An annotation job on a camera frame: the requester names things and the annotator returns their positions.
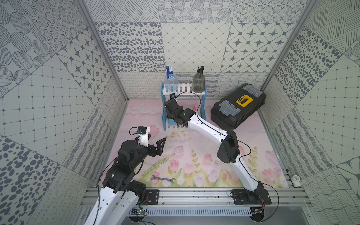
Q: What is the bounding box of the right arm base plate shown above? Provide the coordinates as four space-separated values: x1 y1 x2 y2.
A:
230 189 272 205

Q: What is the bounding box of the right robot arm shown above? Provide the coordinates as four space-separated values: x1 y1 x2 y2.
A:
164 99 264 200

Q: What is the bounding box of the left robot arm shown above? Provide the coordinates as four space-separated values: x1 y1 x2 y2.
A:
85 138 166 225

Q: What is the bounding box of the aluminium rail frame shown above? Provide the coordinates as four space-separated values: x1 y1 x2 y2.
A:
80 187 310 209

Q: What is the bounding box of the smoky grey spray bottle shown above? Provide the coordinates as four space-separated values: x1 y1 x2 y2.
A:
192 66 205 93

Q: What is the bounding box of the right circuit board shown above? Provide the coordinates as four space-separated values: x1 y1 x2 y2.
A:
250 208 264 223

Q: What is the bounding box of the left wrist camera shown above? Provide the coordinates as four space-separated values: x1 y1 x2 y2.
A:
136 126 150 147

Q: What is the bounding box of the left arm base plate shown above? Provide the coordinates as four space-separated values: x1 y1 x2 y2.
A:
137 189 159 205

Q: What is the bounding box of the circuit board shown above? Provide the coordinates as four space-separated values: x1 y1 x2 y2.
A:
129 208 148 217
250 208 264 223

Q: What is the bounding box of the teal spray bottle pink nozzle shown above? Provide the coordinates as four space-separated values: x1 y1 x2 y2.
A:
167 119 177 126

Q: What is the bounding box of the clear spray bottle blue nozzle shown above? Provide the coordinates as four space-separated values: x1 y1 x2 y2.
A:
164 64 179 93

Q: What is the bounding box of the blue and white slatted shelf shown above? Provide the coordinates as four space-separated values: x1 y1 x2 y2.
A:
161 83 207 131

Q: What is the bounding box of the left circuit board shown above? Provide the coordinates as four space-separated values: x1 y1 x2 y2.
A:
129 208 148 217

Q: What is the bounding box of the black toolbox yellow latch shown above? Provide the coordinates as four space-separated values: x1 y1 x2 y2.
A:
211 83 266 131

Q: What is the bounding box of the white pipe fitting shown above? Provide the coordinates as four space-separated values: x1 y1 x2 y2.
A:
291 175 302 188

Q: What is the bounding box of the silver open-end wrench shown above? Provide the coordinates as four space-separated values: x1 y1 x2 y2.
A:
151 175 176 183

